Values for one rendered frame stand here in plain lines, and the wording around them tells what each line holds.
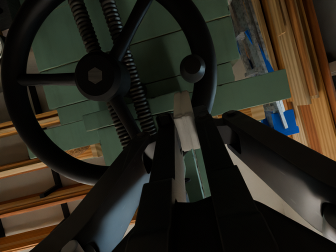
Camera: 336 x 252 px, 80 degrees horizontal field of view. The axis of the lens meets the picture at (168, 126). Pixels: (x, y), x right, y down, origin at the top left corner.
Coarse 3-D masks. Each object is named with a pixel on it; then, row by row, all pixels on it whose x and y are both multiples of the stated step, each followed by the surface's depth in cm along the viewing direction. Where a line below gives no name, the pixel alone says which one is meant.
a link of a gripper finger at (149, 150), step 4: (172, 116) 17; (176, 128) 15; (176, 132) 14; (152, 136) 15; (156, 136) 14; (176, 136) 14; (152, 140) 14; (148, 144) 14; (152, 144) 14; (180, 144) 15; (148, 148) 14; (152, 148) 14; (144, 152) 14; (148, 152) 14; (152, 152) 14; (144, 156) 14; (148, 156) 14; (152, 156) 14; (144, 160) 14; (148, 160) 14
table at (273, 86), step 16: (240, 80) 41; (256, 80) 41; (272, 80) 40; (160, 96) 34; (224, 96) 42; (240, 96) 41; (256, 96) 41; (272, 96) 41; (288, 96) 40; (96, 112) 35; (160, 112) 34; (48, 128) 47; (64, 128) 47; (80, 128) 46; (96, 128) 36; (64, 144) 47; (80, 144) 46
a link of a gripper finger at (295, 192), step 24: (240, 120) 12; (240, 144) 12; (264, 144) 9; (288, 144) 9; (264, 168) 10; (288, 168) 8; (312, 168) 7; (288, 192) 8; (312, 192) 7; (312, 216) 8
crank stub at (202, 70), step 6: (192, 54) 19; (186, 60) 18; (192, 60) 18; (198, 60) 18; (180, 66) 19; (186, 66) 18; (192, 66) 18; (198, 66) 18; (204, 66) 19; (180, 72) 19; (186, 72) 19; (192, 72) 18; (198, 72) 18; (186, 78) 19; (192, 78) 19; (198, 78) 19
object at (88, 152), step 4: (248, 108) 56; (244, 112) 56; (248, 112) 56; (220, 116) 57; (88, 148) 63; (84, 152) 63; (88, 152) 63; (76, 156) 64; (80, 156) 63; (84, 156) 63
